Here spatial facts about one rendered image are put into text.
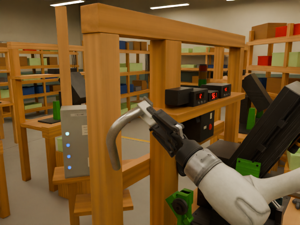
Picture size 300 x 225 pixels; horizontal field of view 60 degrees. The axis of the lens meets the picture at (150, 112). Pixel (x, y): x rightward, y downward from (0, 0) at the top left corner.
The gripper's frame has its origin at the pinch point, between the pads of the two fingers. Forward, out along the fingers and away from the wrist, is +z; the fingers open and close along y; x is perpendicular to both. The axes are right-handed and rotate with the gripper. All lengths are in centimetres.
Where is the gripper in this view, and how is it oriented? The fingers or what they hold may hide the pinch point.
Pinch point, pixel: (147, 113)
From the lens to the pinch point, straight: 79.0
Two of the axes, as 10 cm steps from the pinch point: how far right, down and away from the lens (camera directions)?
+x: -7.8, 4.2, -4.5
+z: -6.2, -5.9, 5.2
